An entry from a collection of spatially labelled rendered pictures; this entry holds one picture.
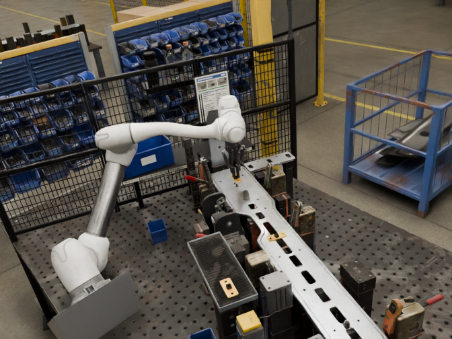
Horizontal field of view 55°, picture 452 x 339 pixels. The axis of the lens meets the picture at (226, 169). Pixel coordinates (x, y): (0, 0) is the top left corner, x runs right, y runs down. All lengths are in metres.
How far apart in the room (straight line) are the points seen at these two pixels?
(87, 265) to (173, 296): 0.44
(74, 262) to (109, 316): 0.28
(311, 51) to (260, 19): 2.79
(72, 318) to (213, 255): 0.67
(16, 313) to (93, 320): 1.52
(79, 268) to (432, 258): 1.66
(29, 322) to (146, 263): 1.24
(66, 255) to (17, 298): 1.59
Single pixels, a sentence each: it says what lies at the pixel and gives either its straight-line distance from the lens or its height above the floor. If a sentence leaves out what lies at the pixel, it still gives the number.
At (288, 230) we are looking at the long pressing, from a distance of 1.99.
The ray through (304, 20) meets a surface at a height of 1.11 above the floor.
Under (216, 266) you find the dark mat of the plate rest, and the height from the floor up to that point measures 1.16.
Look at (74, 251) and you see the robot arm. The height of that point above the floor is 1.03.
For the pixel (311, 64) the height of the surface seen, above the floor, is 0.57.
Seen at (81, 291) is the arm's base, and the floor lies 0.90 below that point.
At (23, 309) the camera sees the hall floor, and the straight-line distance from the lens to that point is 3.51.
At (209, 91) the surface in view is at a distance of 2.64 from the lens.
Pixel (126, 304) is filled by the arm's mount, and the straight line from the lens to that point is 2.10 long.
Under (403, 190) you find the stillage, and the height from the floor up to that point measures 0.18.
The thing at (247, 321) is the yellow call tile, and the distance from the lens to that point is 1.42.
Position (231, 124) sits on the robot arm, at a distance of 1.90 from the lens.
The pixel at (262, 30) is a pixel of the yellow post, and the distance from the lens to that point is 2.72.
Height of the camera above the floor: 2.25
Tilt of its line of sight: 30 degrees down
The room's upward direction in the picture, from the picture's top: 7 degrees counter-clockwise
